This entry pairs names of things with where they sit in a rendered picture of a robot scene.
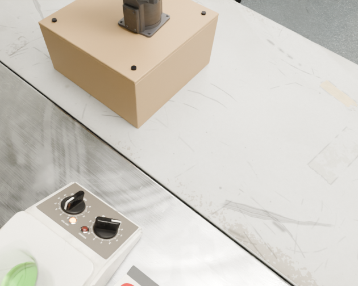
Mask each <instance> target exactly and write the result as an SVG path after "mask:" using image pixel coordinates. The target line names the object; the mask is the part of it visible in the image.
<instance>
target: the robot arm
mask: <svg viewBox="0 0 358 286"><path fill-rule="evenodd" d="M122 7H123V16H124V17H123V18H122V19H121V20H120V21H119V22H118V25H119V26H121V27H123V28H126V29H128V30H130V31H133V32H136V33H138V34H140V35H143V36H145V37H148V38H150V37H152V36H153V35H154V34H155V33H156V32H157V31H158V30H159V29H160V28H161V27H162V26H163V25H164V24H165V23H166V22H167V21H168V20H169V19H170V15H168V14H165V13H163V2H162V0H123V5H122Z"/></svg>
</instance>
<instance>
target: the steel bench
mask: <svg viewBox="0 0 358 286"><path fill-rule="evenodd" d="M71 182H77V183H78V184H80V185H82V186H83V187H84V188H86V189H87V190H89V191H90V192H91V193H93V194H95V196H97V197H99V198H100V199H101V200H103V201H104V202H106V203H107V204H108V205H110V206H112V207H113V208H114V209H116V210H117V211H118V212H120V213H121V214H123V215H124V216H126V217H127V218H129V219H130V220H131V221H133V222H134V223H136V224H137V225H139V226H140V227H141V228H142V232H143V235H142V236H141V237H140V239H139V240H138V241H137V243H136V244H135V246H134V247H133V248H132V250H131V251H130V252H129V254H128V255H127V256H126V258H125V259H124V261H123V262H122V263H121V265H120V266H119V267H118V269H117V270H116V271H115V272H114V274H113V275H112V277H111V278H110V280H109V281H108V282H107V283H106V285H105V286H114V285H115V284H116V283H117V282H118V281H119V280H120V279H121V278H122V277H123V276H124V275H125V274H126V273H127V272H128V271H129V270H130V268H131V267H132V266H133V265H134V266H135V267H137V268H138V269H139V270H141V271H142V272H143V273H144V274H146V275H147V276H148V277H149V278H151V279H152V280H153V281H154V282H155V283H157V284H158V285H159V286H291V285H290V284H289V283H288V282H286V281H285V280H284V279H283V278H281V277H280V276H278V275H277V274H276V273H274V272H273V271H272V270H271V269H269V268H268V267H267V266H266V265H264V264H263V263H261V262H260V261H259V260H258V259H256V258H255V257H254V256H252V255H251V254H250V253H249V252H247V251H246V250H244V249H243V248H242V247H241V246H239V245H238V244H237V243H235V242H234V241H233V240H232V239H230V238H229V237H227V236H226V235H225V234H224V233H222V232H221V231H220V230H218V229H217V228H216V227H215V226H213V225H212V224H210V223H209V222H208V221H207V220H205V219H204V218H203V217H201V216H200V215H199V214H198V213H196V212H195V211H193V210H192V209H191V208H190V207H188V206H187V205H186V204H184V203H183V202H182V201H181V200H179V199H178V198H176V197H175V196H174V195H173V194H171V193H170V192H169V191H168V190H166V189H165V188H164V187H162V186H161V185H159V184H158V183H157V182H156V181H154V180H153V179H152V178H151V177H149V176H148V175H147V174H145V173H144V172H143V171H141V170H140V169H139V168H137V167H136V166H135V165H134V164H132V163H131V162H130V161H128V160H127V159H126V158H125V157H123V156H122V155H120V154H119V153H118V152H117V151H115V150H114V149H113V148H111V147H110V146H109V145H108V144H106V143H105V142H103V141H102V140H101V139H100V138H98V137H97V136H96V135H94V134H93V133H92V132H91V131H89V130H88V129H86V128H85V127H84V126H83V125H81V124H80V123H79V122H78V121H76V120H75V119H74V118H72V117H71V116H69V115H68V114H67V113H66V112H64V111H63V110H62V109H61V108H59V107H58V106H57V105H55V104H54V103H53V102H51V101H50V100H49V99H47V98H46V97H45V96H44V95H42V94H41V93H39V92H38V91H37V90H36V89H34V88H33V87H32V86H30V85H29V84H28V83H27V82H25V81H24V80H22V79H21V78H20V77H19V76H17V75H16V74H15V73H13V72H12V71H11V70H10V69H8V68H7V67H5V66H4V65H3V64H2V63H0V229H1V228H2V227H3V226H4V225H5V224H6V223H7V222H8V221H9V220H10V219H11V218H12V217H13V216H14V215H15V214H16V213H18V212H21V211H25V210H26V209H27V208H29V207H31V206H33V205H34V204H36V203H38V202H39V201H41V200H43V199H44V198H46V197H47V196H49V195H51V194H53V193H54V192H56V191H58V190H59V189H61V188H63V187H64V186H66V185H67V184H69V183H71Z"/></svg>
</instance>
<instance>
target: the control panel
mask: <svg viewBox="0 0 358 286"><path fill-rule="evenodd" d="M78 191H84V193H85V194H84V198H83V201H84V202H85V204H86V207H85V210H84V211H83V212H82V213H80V214H68V213H66V212H64V211H63V210H62V209H61V202H62V200H63V199H64V198H66V197H68V196H72V195H74V194H75V193H77V192H78ZM36 208H37V209H38V210H40V211H41V212H43V213H44V214H45V215H47V216H48V217H49V218H51V219H52V220H53V221H54V222H56V223H57V224H59V225H60V226H61V227H62V228H64V229H65V230H66V231H68V232H69V233H70V234H72V235H73V236H75V237H76V238H77V239H79V240H80V241H81V242H82V243H84V244H85V245H86V246H87V247H89V248H90V249H92V250H93V251H94V252H96V253H97V254H98V255H100V256H101V257H102V258H103V259H105V260H106V259H108V258H109V257H110V256H111V255H112V254H113V253H114V252H115V251H116V250H117V249H118V248H119V247H120V246H121V245H122V244H123V243H124V242H125V241H126V240H127V239H128V238H129V237H130V236H131V235H132V234H133V233H134V232H135V231H136V230H137V229H138V228H139V227H138V226H137V225H135V224H134V223H132V222H131V221H130V220H128V219H126V218H125V217H124V216H122V215H121V214H120V213H118V212H117V211H115V210H114V209H112V208H111V207H109V206H108V205H107V204H105V203H104V202H102V201H101V200H100V199H98V198H97V197H95V196H94V195H92V194H91V193H90V192H88V191H87V190H85V189H84V188H82V187H81V186H79V185H78V184H77V183H73V184H72V185H70V186H69V187H67V188H65V189H63V190H62V191H60V192H59V193H57V194H55V195H53V196H52V197H50V198H49V199H47V200H46V201H44V202H42V203H40V204H39V205H37V206H36ZM98 216H101V217H107V218H113V219H117V220H120V221H121V225H120V227H119V229H118V232H117V234H116V236H115V237H113V238H110V239H103V238H100V237H98V236H97V235H96V234H95V233H94V231H93V226H94V223H95V219H96V217H98ZM71 218H75V219H76V222H74V223H72V222H70V219H71ZM84 226H85V227H87V228H88V231H86V232H83V231H82V230H81V229H82V227H84Z"/></svg>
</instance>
